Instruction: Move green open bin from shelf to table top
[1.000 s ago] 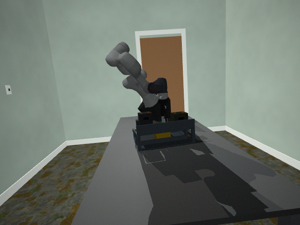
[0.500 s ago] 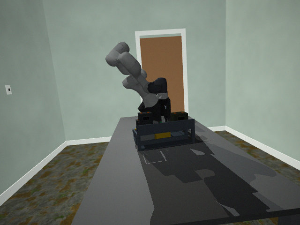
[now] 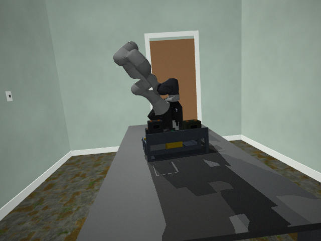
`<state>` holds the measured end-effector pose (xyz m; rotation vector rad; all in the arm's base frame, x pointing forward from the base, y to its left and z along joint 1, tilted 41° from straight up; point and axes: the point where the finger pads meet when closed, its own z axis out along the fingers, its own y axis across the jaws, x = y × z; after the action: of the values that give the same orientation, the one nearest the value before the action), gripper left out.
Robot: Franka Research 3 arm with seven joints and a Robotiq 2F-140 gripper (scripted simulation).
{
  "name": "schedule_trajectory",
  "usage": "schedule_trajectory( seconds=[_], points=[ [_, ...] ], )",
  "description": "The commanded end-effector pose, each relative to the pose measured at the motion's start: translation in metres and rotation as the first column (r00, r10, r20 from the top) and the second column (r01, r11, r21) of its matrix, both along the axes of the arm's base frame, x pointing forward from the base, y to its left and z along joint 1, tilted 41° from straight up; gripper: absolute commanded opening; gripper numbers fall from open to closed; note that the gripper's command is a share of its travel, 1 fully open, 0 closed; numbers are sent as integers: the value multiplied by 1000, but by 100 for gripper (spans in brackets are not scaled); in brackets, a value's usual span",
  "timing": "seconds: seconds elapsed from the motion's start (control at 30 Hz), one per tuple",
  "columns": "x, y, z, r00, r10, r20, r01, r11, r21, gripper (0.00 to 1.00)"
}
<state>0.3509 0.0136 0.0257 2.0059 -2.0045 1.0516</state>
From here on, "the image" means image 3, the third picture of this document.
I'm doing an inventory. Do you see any grey open bin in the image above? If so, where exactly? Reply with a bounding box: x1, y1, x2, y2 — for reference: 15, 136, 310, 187
150, 144, 166, 151

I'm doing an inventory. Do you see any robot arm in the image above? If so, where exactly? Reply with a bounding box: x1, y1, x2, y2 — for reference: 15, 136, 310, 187
113, 41, 180, 115

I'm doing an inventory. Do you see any yellow open bin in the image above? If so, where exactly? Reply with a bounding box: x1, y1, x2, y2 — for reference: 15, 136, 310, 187
166, 142, 183, 149

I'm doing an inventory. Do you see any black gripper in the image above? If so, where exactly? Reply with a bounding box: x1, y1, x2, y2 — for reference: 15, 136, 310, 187
170, 101, 179, 130

